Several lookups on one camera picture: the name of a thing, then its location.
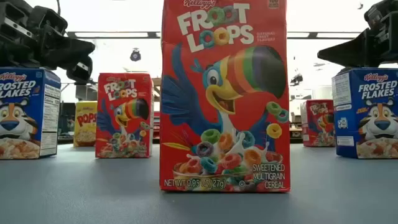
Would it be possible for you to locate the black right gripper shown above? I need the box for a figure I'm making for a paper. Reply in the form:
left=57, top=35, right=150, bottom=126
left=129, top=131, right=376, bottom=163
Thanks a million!
left=317, top=0, right=398, bottom=68

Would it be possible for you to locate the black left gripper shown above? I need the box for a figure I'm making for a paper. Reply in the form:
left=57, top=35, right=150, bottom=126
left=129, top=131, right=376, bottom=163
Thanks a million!
left=0, top=0, right=96, bottom=85

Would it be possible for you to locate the yellow Corn Pops cereal box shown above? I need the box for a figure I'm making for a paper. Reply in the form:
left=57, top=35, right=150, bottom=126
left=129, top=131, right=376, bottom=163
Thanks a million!
left=73, top=100, right=98, bottom=147

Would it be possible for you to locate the blue Frosted Flakes cereal box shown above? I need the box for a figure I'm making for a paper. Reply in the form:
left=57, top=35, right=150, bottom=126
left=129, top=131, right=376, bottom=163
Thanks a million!
left=0, top=67, right=62, bottom=161
left=331, top=67, right=398, bottom=160

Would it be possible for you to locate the red Froot Loops cereal box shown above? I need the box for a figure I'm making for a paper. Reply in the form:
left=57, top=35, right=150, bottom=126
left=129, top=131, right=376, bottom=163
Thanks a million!
left=95, top=72, right=155, bottom=159
left=159, top=0, right=292, bottom=193
left=300, top=99, right=336, bottom=148

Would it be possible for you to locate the long ceiling light fixture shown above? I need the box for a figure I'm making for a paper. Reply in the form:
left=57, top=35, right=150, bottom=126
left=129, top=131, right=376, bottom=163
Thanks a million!
left=286, top=30, right=361, bottom=40
left=67, top=30, right=162, bottom=39

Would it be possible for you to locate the red storage unit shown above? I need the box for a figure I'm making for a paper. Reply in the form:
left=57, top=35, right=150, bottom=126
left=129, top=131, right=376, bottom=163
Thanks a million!
left=153, top=111, right=161, bottom=140

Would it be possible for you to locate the black hanging ceiling camera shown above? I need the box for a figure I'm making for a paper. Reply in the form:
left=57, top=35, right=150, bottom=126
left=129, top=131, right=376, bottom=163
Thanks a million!
left=129, top=48, right=142, bottom=62
left=290, top=73, right=304, bottom=87

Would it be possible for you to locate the black metal table frame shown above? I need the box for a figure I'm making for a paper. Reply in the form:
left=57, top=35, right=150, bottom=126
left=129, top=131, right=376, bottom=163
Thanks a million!
left=57, top=136, right=304, bottom=146

